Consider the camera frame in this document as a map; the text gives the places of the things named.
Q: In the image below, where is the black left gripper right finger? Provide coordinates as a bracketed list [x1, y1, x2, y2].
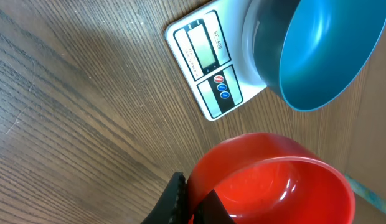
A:
[193, 190, 235, 224]

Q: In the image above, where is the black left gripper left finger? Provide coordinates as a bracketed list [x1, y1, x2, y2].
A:
[141, 172, 187, 224]

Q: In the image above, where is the red measuring scoop blue handle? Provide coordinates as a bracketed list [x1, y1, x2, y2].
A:
[186, 132, 386, 224]

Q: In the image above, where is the white digital kitchen scale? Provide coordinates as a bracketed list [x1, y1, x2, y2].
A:
[164, 0, 266, 121]

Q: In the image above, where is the blue bowl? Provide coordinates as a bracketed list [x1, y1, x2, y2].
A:
[253, 0, 386, 111]

